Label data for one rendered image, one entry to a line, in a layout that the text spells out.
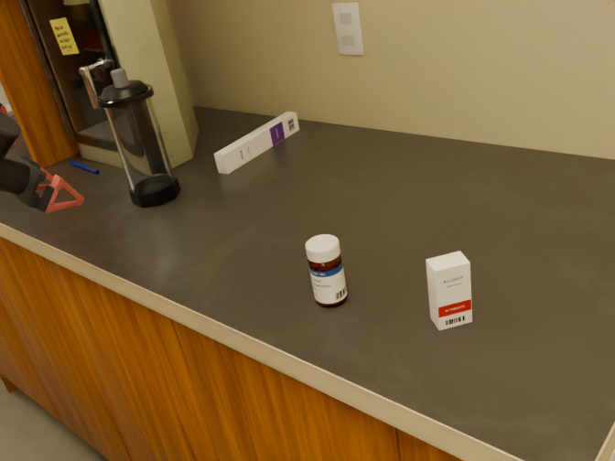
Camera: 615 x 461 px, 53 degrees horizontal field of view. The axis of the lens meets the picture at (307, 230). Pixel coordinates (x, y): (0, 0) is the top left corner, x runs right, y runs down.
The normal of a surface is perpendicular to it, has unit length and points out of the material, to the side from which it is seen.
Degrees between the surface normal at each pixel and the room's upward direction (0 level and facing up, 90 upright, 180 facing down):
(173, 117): 90
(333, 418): 90
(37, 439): 0
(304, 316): 0
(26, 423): 0
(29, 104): 90
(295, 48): 90
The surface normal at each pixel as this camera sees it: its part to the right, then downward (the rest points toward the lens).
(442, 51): -0.64, 0.47
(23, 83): 0.76, 0.21
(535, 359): -0.16, -0.86
